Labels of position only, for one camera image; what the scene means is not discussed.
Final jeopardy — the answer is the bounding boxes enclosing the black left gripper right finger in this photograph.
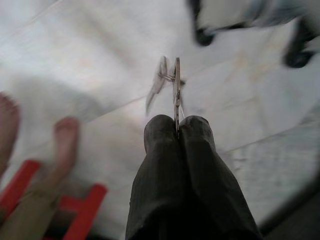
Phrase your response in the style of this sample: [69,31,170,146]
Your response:
[177,115,264,240]

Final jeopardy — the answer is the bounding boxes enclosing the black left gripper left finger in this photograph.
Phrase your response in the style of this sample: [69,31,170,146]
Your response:
[124,114,187,240]

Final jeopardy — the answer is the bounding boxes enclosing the silver keys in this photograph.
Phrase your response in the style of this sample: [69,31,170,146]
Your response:
[145,56,188,139]

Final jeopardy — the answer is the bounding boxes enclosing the red plastic stool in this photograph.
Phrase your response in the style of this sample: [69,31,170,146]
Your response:
[0,159,109,240]

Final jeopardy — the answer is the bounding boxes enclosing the person's bare foot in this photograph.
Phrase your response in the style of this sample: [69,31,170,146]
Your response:
[0,90,20,177]
[36,116,81,198]

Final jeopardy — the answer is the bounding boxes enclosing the person's khaki trouser leg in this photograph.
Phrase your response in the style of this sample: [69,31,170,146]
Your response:
[0,183,62,240]

